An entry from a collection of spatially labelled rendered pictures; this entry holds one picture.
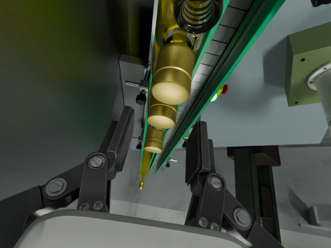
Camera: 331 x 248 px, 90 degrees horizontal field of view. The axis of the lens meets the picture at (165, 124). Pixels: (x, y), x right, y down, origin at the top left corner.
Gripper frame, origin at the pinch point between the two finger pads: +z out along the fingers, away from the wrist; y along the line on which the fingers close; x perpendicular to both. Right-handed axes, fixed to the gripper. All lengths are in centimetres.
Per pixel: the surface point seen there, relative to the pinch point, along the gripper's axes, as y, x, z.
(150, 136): -1.0, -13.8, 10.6
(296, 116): 68, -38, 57
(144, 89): -5.3, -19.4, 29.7
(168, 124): 1.0, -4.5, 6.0
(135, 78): -10.0, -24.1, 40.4
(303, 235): 240, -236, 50
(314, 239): 250, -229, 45
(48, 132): -11.8, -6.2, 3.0
